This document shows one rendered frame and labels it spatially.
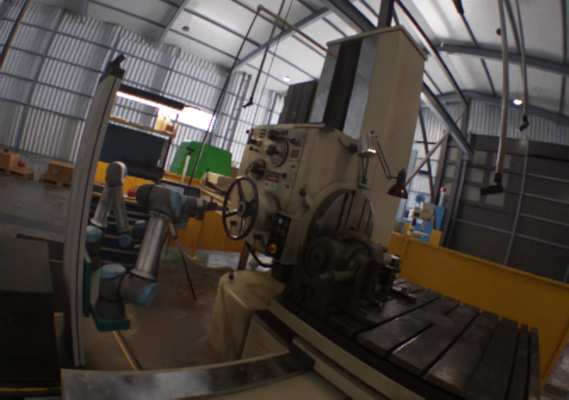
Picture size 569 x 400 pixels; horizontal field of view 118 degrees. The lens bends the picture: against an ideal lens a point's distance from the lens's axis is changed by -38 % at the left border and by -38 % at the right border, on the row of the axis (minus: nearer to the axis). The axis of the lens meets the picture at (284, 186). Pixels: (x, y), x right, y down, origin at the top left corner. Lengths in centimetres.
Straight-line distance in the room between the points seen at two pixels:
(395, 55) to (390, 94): 36
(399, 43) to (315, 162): 135
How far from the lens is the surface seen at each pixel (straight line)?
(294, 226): 142
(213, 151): 566
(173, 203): 122
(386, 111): 217
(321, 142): 159
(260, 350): 189
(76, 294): 142
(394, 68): 233
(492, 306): 353
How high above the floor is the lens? 148
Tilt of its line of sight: level
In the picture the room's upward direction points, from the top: 15 degrees clockwise
